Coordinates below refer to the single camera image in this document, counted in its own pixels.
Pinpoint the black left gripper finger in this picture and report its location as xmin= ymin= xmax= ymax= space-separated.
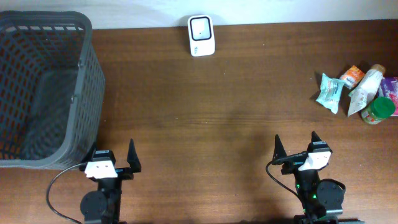
xmin=87 ymin=142 xmax=97 ymax=159
xmin=127 ymin=139 xmax=142 ymax=173

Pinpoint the mint green wipes pack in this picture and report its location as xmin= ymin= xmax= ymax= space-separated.
xmin=316 ymin=73 xmax=345 ymax=114

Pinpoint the white shampoo tube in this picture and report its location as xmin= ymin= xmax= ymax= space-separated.
xmin=348 ymin=64 xmax=386 ymax=117

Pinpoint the small orange white packet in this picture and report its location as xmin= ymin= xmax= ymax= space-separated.
xmin=340 ymin=65 xmax=365 ymax=90

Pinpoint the green lid jar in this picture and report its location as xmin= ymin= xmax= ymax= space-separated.
xmin=361 ymin=97 xmax=396 ymax=124

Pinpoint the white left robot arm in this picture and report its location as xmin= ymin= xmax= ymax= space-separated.
xmin=80 ymin=139 xmax=142 ymax=224

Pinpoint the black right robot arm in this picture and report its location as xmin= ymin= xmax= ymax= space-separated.
xmin=267 ymin=131 xmax=346 ymax=223

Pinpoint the white barcode scanner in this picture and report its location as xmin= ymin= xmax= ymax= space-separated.
xmin=187 ymin=15 xmax=216 ymax=57

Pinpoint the grey plastic mesh basket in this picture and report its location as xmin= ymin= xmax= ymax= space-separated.
xmin=1 ymin=11 xmax=105 ymax=169

